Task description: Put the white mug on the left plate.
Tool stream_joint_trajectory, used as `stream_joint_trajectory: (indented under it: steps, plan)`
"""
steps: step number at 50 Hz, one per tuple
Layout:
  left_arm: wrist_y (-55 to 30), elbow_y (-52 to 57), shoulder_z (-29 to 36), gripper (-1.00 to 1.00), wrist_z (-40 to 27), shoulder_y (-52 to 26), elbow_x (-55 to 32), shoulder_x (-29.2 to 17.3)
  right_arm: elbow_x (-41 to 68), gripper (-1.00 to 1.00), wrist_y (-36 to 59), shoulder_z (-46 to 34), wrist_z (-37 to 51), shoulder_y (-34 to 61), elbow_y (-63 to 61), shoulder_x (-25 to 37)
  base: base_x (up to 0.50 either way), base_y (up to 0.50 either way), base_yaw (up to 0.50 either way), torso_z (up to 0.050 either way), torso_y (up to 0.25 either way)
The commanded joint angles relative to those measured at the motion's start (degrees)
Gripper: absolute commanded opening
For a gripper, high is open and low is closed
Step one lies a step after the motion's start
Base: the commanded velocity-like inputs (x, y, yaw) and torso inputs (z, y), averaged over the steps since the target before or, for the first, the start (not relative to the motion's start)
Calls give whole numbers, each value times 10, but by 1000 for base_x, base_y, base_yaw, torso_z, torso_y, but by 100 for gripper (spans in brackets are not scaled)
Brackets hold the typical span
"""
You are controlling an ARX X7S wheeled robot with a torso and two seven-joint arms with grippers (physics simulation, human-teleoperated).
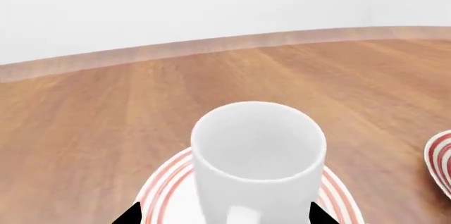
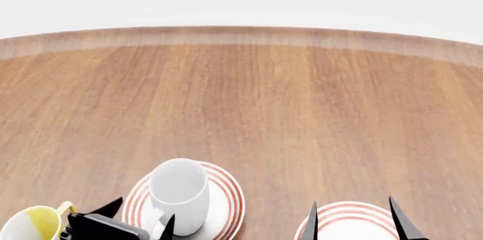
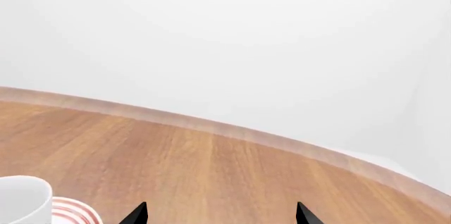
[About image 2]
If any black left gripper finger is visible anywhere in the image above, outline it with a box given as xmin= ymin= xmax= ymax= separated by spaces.
xmin=157 ymin=213 xmax=176 ymax=240
xmin=85 ymin=196 xmax=125 ymax=220

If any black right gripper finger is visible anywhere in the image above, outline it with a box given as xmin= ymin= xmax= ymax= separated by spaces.
xmin=389 ymin=195 xmax=426 ymax=240
xmin=302 ymin=201 xmax=319 ymax=240

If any white ceramic mug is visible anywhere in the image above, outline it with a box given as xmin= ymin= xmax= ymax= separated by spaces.
xmin=141 ymin=158 xmax=211 ymax=237

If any white plate with red rings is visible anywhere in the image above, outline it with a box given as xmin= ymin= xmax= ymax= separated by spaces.
xmin=294 ymin=201 xmax=400 ymax=240
xmin=122 ymin=161 xmax=246 ymax=240

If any yellow and white mug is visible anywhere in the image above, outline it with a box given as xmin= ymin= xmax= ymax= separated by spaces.
xmin=0 ymin=200 xmax=78 ymax=240

